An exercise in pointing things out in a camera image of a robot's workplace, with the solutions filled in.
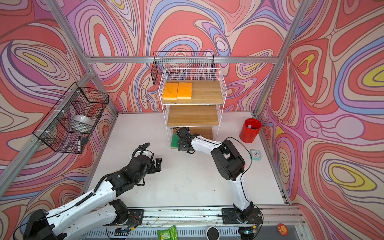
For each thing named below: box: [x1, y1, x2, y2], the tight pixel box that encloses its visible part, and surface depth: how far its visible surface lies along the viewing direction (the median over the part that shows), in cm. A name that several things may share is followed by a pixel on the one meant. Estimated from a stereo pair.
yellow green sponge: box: [171, 133, 180, 149], surface depth 100 cm
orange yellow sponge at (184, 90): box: [177, 82, 192, 100], surface depth 72 cm
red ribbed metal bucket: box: [239, 118, 262, 143], surface depth 100 cm
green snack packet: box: [157, 225, 179, 240], surface depth 70 cm
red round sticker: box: [277, 223, 289, 237], surface depth 71 cm
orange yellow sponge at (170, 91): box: [162, 82, 178, 100], surface depth 72 cm
